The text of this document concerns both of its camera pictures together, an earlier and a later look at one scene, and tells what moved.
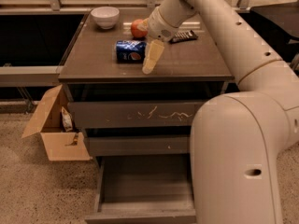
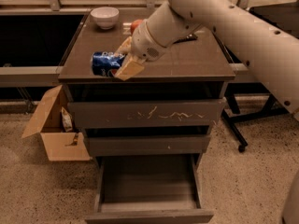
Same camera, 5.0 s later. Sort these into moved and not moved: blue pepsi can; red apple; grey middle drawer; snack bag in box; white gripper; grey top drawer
Moved: white gripper; blue pepsi can
Not moved: snack bag in box; red apple; grey top drawer; grey middle drawer
